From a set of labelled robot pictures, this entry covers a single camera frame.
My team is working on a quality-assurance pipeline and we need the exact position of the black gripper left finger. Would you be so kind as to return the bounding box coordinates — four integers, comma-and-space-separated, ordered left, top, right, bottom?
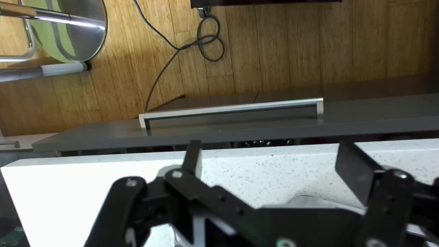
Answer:
84, 140, 250, 247

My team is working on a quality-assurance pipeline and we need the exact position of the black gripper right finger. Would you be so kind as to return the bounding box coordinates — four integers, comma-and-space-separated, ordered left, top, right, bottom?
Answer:
335, 142, 439, 247

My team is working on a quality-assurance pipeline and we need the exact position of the dark grey kitchen drawer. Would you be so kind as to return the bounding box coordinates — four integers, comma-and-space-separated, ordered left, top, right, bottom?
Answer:
33, 94, 439, 157

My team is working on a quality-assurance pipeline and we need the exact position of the steel drawer handle bar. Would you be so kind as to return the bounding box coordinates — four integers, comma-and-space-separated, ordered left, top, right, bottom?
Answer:
139, 98, 326, 130

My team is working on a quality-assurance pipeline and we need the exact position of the chrome bar stool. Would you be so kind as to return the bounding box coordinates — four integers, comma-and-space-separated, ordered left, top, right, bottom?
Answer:
0, 0, 109, 84

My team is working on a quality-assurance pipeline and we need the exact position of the black floor cable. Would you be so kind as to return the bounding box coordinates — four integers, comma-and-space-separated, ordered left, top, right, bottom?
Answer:
134, 0, 227, 114

